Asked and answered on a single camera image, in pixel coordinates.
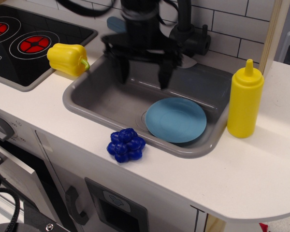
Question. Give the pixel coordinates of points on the grey dishwasher panel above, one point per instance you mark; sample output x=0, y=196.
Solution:
x=117, y=211

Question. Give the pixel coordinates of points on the yellow squeeze bottle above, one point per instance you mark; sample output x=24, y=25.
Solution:
x=246, y=91

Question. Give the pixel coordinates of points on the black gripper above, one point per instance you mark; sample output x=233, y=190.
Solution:
x=143, y=41

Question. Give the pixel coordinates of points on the grey toy sink basin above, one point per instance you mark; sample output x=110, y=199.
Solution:
x=100, y=97

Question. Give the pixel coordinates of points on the black toy stovetop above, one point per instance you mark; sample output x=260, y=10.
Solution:
x=25, y=38

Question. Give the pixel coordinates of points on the yellow toy bell pepper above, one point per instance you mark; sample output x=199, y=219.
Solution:
x=68, y=58

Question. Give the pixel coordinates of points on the white oven door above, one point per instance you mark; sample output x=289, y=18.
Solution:
x=21, y=177

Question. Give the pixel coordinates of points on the blue toy blueberries cluster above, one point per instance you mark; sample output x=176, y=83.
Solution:
x=126, y=145

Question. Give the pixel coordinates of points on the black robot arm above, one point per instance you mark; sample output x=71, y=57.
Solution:
x=136, y=7

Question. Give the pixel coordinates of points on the light wooden side post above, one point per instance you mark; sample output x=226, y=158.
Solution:
x=277, y=21

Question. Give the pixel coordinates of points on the black metal foreground base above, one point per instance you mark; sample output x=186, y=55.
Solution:
x=34, y=221

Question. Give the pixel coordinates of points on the grey cabinet door handle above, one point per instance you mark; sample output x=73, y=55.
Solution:
x=71, y=196

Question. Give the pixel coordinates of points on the black toy faucet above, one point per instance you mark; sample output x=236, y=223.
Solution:
x=193, y=42

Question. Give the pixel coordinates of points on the grey oven knob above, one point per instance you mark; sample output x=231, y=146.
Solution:
x=6, y=131

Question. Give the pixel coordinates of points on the light blue plate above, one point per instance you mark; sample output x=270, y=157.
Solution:
x=176, y=120

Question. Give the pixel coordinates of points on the blue flat toy piece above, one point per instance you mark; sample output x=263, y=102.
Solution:
x=116, y=24

